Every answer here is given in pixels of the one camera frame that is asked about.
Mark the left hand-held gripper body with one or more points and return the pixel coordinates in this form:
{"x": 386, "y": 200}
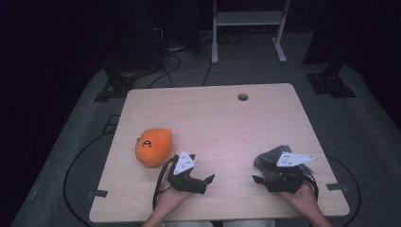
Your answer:
{"x": 184, "y": 184}

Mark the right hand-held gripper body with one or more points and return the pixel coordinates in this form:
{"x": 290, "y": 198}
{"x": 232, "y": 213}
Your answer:
{"x": 283, "y": 181}

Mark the grey knitted cloth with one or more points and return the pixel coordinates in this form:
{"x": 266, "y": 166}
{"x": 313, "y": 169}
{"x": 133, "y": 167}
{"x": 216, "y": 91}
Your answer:
{"x": 268, "y": 159}

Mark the orange plush toy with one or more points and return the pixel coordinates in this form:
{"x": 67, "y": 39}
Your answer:
{"x": 153, "y": 146}

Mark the person's left hand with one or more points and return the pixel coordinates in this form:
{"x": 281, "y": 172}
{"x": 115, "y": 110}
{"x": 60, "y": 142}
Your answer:
{"x": 170, "y": 197}

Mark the person's right hand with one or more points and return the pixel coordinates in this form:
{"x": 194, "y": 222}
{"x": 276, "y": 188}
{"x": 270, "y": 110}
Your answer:
{"x": 304, "y": 200}

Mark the black tape strip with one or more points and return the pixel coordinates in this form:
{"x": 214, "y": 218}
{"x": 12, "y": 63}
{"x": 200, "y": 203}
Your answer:
{"x": 336, "y": 187}
{"x": 98, "y": 193}

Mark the black stand base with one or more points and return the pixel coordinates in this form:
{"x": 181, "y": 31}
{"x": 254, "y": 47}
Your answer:
{"x": 115, "y": 88}
{"x": 331, "y": 85}

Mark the white metal stand frame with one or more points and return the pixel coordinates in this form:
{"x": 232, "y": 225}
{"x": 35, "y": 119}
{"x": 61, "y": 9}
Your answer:
{"x": 249, "y": 18}

